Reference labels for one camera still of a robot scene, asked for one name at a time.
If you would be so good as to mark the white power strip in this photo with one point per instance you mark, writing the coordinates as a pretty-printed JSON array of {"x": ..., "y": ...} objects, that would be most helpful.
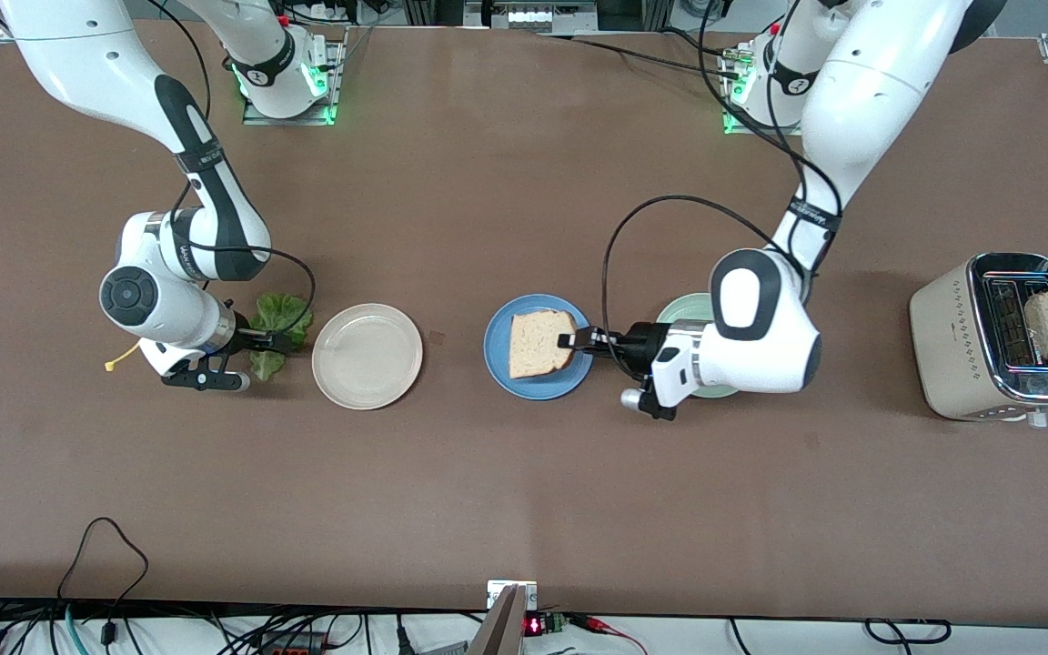
[{"x": 324, "y": 11}]

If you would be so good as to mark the mint green round plate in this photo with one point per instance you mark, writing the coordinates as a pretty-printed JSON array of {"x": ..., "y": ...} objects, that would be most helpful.
[{"x": 683, "y": 309}]

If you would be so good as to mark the red led display module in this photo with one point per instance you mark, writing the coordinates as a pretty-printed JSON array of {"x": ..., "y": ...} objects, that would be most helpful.
[{"x": 538, "y": 626}]

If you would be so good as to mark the red clip lead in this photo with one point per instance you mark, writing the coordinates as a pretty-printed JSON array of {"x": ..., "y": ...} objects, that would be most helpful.
[{"x": 601, "y": 624}]

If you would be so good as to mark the beige round plate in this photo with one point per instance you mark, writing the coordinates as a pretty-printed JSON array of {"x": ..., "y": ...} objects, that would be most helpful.
[{"x": 367, "y": 357}]

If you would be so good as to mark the yellow squeeze bottle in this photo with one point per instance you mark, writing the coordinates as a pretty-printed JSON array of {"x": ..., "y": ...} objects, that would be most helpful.
[{"x": 110, "y": 367}]

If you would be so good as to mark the white lit electronic device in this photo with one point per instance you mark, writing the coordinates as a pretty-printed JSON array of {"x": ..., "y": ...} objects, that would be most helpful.
[{"x": 529, "y": 16}]

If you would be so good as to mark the aluminium camera pole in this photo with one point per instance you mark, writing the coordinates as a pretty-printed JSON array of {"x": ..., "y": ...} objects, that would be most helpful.
[{"x": 501, "y": 632}]

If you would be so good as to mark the brown tape patch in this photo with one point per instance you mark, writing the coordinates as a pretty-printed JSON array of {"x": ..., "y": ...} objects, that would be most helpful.
[{"x": 437, "y": 337}]

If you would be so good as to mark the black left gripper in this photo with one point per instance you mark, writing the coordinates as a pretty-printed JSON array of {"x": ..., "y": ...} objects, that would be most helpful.
[{"x": 640, "y": 347}]

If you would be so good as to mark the cream chrome toaster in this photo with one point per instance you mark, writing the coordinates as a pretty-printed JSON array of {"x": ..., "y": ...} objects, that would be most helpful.
[{"x": 947, "y": 355}]

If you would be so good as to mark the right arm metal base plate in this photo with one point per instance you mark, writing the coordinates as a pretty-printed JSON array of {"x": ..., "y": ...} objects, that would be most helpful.
[{"x": 336, "y": 73}]

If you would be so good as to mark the green lettuce leaf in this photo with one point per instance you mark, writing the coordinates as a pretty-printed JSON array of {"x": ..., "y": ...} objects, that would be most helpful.
[{"x": 283, "y": 309}]

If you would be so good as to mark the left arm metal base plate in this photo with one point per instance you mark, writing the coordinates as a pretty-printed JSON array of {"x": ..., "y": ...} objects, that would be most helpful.
[{"x": 742, "y": 130}]

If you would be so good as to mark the white pole mount bracket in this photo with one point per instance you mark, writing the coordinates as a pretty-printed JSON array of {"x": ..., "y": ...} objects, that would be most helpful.
[{"x": 498, "y": 591}]

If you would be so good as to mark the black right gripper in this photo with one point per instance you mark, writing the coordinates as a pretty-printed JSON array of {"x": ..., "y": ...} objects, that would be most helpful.
[{"x": 252, "y": 341}]

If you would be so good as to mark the blue round plate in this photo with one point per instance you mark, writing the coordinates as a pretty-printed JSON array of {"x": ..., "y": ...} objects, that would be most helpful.
[{"x": 538, "y": 389}]

